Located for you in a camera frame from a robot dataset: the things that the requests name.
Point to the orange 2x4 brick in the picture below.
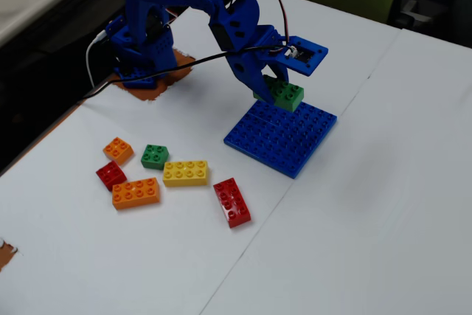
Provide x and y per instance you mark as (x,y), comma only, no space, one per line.
(136,193)

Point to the red 2x2 brick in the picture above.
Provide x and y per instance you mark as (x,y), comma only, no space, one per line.
(110,175)

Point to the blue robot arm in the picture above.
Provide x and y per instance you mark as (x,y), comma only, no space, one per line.
(155,16)

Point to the green 2x2 brick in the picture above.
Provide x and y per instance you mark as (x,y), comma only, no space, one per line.
(155,156)

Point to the red 2x4 brick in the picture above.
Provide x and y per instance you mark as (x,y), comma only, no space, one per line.
(232,202)

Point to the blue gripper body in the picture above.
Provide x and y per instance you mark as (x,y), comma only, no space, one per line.
(246,68)

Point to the yellow 2x4 brick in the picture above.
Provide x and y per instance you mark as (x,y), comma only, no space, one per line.
(184,173)

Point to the blue 8x8 baseplate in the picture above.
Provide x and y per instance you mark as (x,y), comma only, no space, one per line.
(280,141)

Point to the orange 2x2 brick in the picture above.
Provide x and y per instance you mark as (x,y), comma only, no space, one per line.
(118,149)

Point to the green 2x4 brick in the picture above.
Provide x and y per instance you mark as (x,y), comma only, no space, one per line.
(291,99)

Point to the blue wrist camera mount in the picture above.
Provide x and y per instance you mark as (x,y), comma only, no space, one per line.
(313,61)

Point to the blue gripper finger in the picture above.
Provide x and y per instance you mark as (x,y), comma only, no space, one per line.
(250,79)
(283,73)

